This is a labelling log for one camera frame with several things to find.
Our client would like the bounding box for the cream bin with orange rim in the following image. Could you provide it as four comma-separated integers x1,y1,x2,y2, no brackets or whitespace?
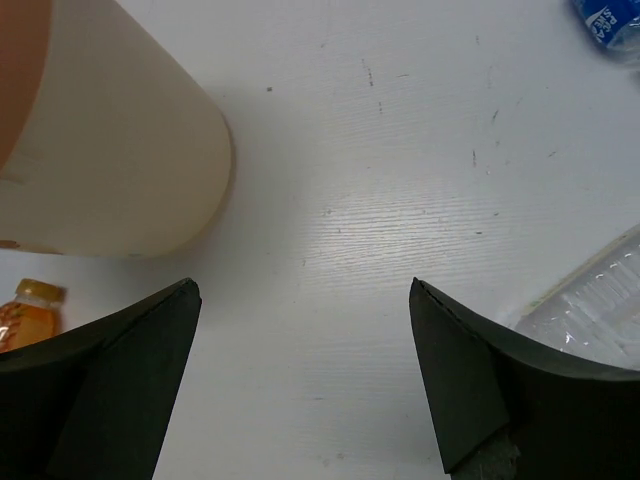
1,1,232,257

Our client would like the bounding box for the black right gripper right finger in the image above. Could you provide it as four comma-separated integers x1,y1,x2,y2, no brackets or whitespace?
409,279,639,479

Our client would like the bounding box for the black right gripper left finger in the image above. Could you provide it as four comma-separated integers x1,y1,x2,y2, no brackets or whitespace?
1,279,202,479

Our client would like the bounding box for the orange juice plastic bottle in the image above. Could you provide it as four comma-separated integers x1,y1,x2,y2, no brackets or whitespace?
1,279,66,353

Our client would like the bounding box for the blue label water bottle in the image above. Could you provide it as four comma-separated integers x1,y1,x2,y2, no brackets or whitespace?
571,0,639,64

